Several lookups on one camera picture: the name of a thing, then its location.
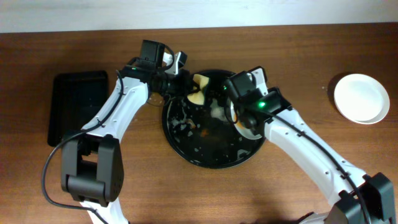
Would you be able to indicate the white plate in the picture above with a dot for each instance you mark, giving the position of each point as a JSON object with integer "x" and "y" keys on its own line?
{"x": 361, "y": 99}

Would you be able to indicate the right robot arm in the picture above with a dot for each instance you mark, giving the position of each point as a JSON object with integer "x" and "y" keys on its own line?
{"x": 354, "y": 196}

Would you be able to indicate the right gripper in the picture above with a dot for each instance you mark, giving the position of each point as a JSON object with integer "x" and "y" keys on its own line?
{"x": 230, "y": 90}

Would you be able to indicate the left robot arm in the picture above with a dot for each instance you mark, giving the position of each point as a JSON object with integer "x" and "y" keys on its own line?
{"x": 92, "y": 166}

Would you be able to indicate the black rectangular tray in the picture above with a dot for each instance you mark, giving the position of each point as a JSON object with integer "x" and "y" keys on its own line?
{"x": 76, "y": 98}

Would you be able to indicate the yellow sponge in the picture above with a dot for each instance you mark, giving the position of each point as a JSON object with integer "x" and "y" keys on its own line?
{"x": 197, "y": 96}

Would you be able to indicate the light blue plate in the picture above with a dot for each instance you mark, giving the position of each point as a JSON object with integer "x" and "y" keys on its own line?
{"x": 238, "y": 114}

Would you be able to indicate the black round tray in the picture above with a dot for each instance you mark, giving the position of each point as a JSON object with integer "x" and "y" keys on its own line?
{"x": 201, "y": 134}

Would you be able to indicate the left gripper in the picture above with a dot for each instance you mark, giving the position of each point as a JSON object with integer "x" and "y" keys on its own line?
{"x": 181, "y": 83}

